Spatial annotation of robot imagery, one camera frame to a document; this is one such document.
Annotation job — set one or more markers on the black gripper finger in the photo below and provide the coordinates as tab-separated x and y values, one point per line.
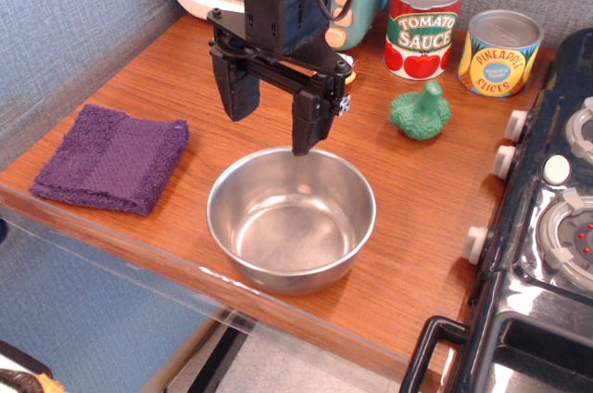
312	120
238	88

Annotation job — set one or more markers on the green toy broccoli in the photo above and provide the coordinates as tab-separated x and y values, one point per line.
421	115

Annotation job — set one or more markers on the purple towel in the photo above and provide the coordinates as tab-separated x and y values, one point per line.
109	160

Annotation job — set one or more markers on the pineapple slices can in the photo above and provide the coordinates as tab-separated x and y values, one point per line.
499	52

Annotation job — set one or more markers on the black toy stove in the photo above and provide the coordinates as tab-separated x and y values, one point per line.
530	326

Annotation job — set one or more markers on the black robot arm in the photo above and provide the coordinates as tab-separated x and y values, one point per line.
281	42

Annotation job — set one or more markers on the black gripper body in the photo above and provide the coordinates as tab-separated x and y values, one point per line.
284	44

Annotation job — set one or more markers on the steel bowl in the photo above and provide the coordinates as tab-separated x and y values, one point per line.
291	225

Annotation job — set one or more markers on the tomato sauce can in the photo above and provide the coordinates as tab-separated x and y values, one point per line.
419	37

